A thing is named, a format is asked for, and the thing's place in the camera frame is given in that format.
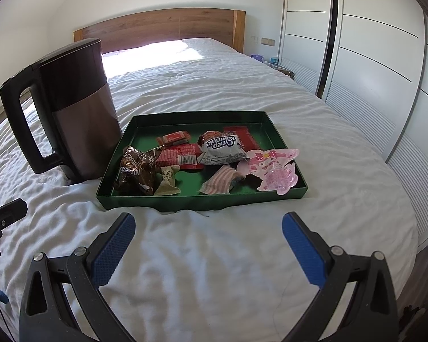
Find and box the small red candy packet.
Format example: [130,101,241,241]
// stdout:
[156,131,191,146]

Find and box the bedside table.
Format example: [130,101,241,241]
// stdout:
[264,60,296,79]

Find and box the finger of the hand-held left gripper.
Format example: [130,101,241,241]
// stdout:
[0,198,28,229]

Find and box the long red white snack packet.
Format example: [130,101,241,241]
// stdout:
[153,143,204,170]

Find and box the pink striped candy packet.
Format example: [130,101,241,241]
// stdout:
[200,164,245,196]

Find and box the wooden headboard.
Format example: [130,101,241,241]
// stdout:
[74,8,247,55]

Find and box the white sliding wardrobe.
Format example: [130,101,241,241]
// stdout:
[278,0,428,253]

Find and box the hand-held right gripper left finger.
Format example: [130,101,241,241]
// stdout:
[19,213,136,342]

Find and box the dark red snack packet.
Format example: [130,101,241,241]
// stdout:
[223,126,261,152]

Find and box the small olive green packet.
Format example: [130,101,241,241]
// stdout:
[153,165,181,196]

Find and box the black cable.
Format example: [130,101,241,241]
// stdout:
[0,297,13,342]

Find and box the pink cartoon snack packet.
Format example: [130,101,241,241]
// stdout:
[236,148,301,196]

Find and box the green cardboard tray box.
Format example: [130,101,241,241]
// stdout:
[96,110,309,211]

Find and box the pink black electric kettle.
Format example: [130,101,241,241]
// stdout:
[0,38,123,182]

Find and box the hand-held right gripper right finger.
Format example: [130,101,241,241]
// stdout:
[282,211,400,342]

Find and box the white blue cake packet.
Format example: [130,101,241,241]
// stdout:
[198,131,248,165]

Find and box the brown snack wrapper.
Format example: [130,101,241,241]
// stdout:
[113,145,158,196]

